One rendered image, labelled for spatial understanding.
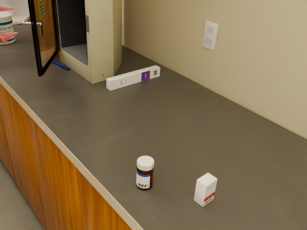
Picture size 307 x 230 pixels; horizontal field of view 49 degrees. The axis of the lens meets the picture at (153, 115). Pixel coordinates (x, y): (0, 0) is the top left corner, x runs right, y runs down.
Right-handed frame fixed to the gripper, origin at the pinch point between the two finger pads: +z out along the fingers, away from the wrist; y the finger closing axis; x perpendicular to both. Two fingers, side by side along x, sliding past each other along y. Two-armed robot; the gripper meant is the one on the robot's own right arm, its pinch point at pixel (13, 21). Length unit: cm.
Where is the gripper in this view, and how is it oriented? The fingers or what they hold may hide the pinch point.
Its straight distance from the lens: 147.9
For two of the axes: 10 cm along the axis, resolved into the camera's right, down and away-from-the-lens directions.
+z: 7.8, -3.0, 5.5
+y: 0.3, -8.6, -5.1
